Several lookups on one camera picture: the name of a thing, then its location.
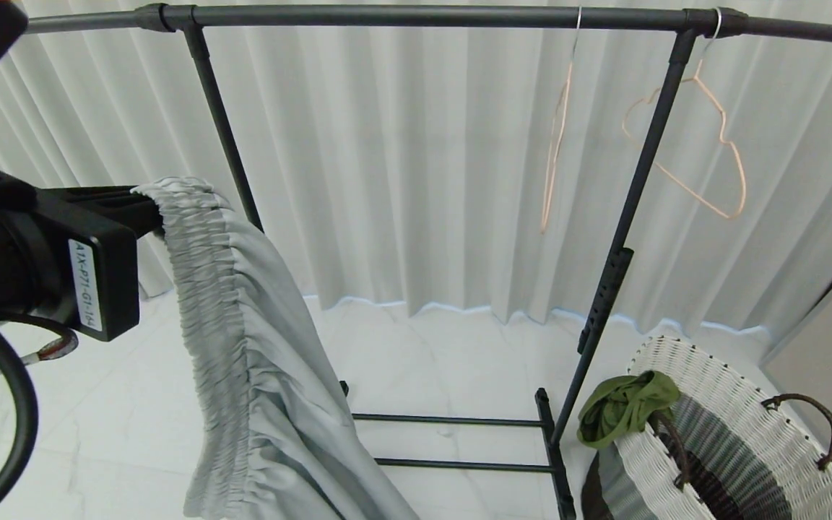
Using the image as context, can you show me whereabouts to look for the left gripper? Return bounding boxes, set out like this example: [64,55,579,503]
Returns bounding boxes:
[0,152,141,342]

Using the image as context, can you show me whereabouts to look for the pale grey shorts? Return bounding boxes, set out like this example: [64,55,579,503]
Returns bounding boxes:
[132,175,420,520]

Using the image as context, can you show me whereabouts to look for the pink clothes hanger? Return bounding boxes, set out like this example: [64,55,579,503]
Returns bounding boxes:
[622,7,748,220]
[540,7,583,233]

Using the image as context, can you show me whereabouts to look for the green printed shorts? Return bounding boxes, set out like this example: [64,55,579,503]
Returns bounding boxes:
[576,370,681,450]

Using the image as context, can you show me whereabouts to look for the black clothes rack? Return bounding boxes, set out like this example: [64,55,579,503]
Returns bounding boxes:
[22,4,832,520]

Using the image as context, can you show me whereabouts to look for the white laundry basket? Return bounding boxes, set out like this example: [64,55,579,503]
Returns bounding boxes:
[581,336,832,520]

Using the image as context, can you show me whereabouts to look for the white curtain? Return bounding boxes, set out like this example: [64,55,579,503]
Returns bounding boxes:
[0,0,832,340]

